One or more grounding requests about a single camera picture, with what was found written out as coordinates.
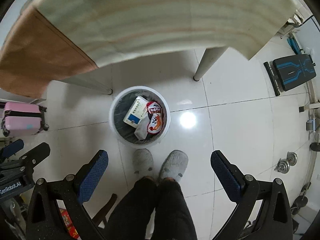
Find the left grey slipper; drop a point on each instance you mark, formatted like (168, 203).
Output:
(143, 165)

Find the black blue exercise bench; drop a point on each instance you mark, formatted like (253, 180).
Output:
(287, 73)

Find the white trash bin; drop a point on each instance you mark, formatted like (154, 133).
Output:
(121, 105)

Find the red snack boxes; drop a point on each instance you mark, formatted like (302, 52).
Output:
(70, 227)

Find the metal dumbbell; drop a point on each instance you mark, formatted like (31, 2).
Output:
(283, 165)

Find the white crumpled paper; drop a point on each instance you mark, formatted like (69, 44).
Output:
(141, 131)

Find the black trouser legs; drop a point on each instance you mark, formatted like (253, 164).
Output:
(131, 216)

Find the right grey slipper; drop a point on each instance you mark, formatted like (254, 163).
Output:
(174, 166)

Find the white table leg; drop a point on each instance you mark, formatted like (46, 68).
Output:
(209, 57)
(89, 83)

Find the red white snack wrapper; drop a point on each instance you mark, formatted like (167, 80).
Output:
(155, 112)

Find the pink suitcase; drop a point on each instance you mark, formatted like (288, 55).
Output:
(21, 119)

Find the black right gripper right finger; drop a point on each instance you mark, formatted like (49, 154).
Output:
(262, 207)

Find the grey slipper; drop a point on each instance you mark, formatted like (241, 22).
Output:
(174, 166)
(143, 165)

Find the brown cloth table runner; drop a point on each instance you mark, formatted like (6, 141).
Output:
(35, 53)

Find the white blue medicine box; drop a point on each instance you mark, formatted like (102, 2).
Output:
(136, 112)

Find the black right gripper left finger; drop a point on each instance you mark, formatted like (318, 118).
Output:
(44, 217)

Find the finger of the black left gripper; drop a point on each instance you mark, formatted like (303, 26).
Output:
(34, 156)
(12, 148)

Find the striped cream tablecloth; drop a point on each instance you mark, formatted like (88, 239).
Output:
(111, 31)

